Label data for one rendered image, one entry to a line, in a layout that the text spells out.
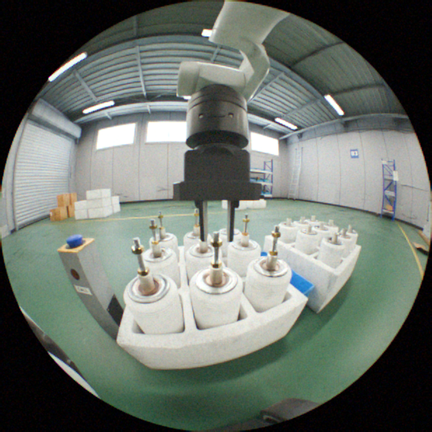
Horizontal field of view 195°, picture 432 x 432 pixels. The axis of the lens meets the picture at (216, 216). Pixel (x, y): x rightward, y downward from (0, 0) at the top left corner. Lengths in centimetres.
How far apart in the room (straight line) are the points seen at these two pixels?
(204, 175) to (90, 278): 29
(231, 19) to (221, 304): 37
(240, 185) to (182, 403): 46
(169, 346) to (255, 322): 15
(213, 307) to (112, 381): 39
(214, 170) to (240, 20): 20
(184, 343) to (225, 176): 25
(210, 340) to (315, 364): 33
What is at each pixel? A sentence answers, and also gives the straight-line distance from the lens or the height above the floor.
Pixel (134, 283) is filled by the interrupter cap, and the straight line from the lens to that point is 25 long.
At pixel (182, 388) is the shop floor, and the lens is 41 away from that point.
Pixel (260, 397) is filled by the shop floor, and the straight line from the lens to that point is 42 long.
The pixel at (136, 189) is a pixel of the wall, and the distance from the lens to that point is 555.
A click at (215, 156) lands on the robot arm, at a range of 16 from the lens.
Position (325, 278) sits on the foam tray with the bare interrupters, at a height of 15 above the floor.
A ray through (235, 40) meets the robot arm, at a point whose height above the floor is 58.
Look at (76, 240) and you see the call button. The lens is 31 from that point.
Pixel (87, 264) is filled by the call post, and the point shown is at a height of 28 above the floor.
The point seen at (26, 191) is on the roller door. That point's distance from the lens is 542.
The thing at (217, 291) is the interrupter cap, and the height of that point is 25.
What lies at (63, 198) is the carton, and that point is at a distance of 388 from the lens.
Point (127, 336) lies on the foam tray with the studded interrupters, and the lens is 28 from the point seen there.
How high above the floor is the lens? 40
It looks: 12 degrees down
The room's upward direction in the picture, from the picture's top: straight up
